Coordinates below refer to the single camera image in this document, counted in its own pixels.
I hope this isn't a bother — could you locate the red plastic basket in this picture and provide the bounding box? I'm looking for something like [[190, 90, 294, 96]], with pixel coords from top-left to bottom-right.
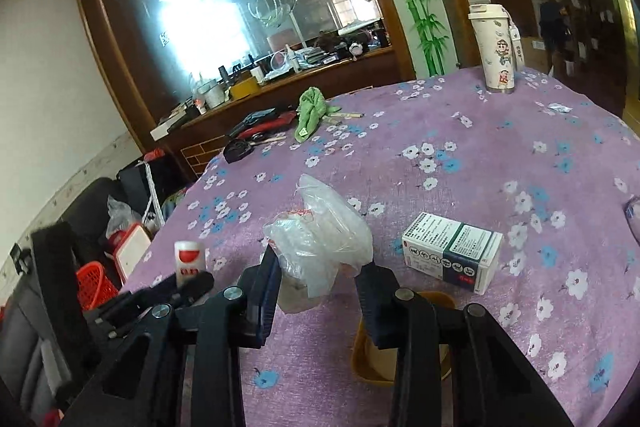
[[76, 261, 118, 311]]

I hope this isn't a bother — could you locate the white green medicine box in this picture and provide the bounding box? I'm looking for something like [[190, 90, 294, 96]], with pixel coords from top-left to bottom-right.
[[401, 212, 503, 295]]

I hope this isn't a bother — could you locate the clear plastic bag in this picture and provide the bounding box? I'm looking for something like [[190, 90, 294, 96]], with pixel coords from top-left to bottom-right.
[[264, 173, 373, 299]]

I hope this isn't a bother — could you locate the black round case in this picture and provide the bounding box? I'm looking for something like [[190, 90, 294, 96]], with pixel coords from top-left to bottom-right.
[[222, 139, 255, 164]]

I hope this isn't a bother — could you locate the white red small bottle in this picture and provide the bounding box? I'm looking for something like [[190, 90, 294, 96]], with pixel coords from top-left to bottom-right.
[[174, 241, 206, 286]]

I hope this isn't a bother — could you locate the purple floral tablecloth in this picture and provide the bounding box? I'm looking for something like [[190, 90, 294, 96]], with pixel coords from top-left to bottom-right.
[[126, 69, 639, 426]]

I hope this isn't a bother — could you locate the black leather sofa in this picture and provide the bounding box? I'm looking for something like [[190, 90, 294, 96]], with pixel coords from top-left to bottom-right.
[[1, 178, 126, 426]]

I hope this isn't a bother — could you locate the red white lidded box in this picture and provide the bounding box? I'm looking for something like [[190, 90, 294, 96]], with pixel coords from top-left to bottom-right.
[[105, 222, 151, 283]]

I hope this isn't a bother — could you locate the clear bag on sofa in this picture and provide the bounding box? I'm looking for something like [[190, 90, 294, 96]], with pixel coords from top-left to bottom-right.
[[105, 196, 141, 239]]

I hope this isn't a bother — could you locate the wooden brick counter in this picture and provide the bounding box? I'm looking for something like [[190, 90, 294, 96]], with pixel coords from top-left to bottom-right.
[[158, 46, 416, 180]]

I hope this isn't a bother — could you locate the black red pouch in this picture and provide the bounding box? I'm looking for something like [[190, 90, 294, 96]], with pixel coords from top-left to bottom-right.
[[226, 107, 297, 140]]

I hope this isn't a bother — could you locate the white cartoon tumbler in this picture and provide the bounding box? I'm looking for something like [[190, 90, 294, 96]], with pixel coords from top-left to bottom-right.
[[469, 4, 515, 93]]

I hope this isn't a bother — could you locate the green cloth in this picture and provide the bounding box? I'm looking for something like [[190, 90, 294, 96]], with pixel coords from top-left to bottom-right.
[[294, 87, 341, 143]]

